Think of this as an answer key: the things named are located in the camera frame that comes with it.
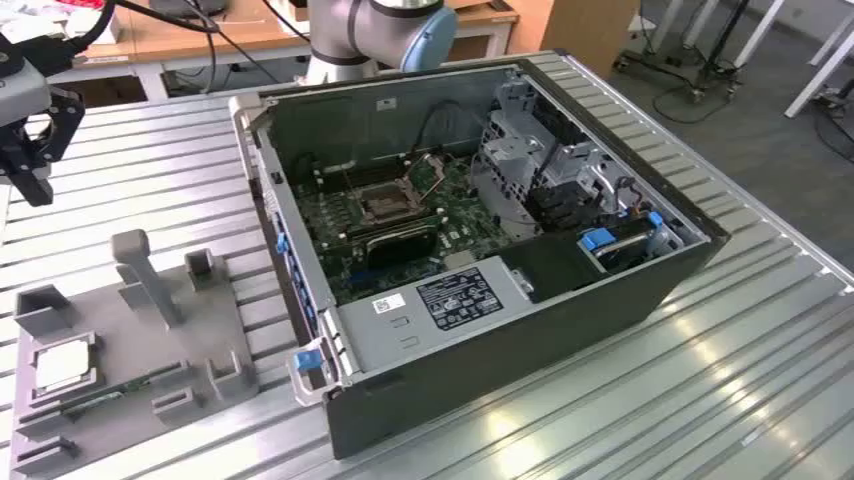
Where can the small cardboard box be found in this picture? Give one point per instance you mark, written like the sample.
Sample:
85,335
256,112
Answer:
293,9

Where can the black graphics card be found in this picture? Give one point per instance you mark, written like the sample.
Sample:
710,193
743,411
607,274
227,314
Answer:
400,245

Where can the black disk bay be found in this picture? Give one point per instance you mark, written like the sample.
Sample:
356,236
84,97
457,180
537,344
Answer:
556,205

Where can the grey parts rack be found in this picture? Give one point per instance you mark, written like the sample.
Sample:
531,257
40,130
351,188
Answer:
126,345

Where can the hard disk in blue carrier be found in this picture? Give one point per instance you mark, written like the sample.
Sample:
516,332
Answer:
600,240

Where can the blue case latch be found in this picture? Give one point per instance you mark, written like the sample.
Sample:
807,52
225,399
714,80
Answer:
307,361

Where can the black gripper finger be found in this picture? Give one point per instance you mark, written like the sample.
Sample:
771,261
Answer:
66,120

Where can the green RAM stick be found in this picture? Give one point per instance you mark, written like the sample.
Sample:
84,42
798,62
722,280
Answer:
93,402

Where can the small blue clip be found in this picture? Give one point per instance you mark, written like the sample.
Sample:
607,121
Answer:
654,219

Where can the green motherboard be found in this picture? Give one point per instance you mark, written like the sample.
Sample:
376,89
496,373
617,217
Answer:
467,220

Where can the silver power supply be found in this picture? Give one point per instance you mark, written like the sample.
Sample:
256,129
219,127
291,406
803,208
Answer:
400,330

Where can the white table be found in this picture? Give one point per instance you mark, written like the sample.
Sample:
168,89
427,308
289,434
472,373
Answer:
760,32
816,65

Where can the wooden cabinet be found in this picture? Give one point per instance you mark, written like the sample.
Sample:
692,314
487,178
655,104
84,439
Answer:
587,30

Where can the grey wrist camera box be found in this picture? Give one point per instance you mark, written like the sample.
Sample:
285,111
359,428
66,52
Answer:
22,92

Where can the black wheeled stand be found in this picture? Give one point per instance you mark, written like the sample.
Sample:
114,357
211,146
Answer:
723,30

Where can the silver CPU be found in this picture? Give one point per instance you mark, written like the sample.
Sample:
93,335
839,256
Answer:
62,365

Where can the black open PC case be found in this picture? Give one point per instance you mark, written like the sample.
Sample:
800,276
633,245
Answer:
533,350

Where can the silver chipset heatsink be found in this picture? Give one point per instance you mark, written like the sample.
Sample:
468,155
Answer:
460,260

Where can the black RAM slot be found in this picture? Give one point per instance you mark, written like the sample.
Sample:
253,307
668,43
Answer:
363,175
380,235
360,164
389,226

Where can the white box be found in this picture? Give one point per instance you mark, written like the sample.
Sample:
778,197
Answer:
36,15

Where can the silver drive cage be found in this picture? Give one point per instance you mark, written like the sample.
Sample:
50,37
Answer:
513,150

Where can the CPU socket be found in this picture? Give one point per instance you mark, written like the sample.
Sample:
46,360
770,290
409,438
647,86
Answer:
387,202

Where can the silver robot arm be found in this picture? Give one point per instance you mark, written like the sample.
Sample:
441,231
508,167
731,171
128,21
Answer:
347,30

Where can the blue card clip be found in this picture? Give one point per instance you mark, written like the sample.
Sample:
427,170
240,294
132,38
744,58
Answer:
280,243

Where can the blue expansion slot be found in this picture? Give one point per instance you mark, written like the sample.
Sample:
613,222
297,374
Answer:
373,276

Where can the dark round desk item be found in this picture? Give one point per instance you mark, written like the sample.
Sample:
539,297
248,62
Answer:
193,5

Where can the wooden desk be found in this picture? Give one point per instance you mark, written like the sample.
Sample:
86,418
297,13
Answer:
173,37

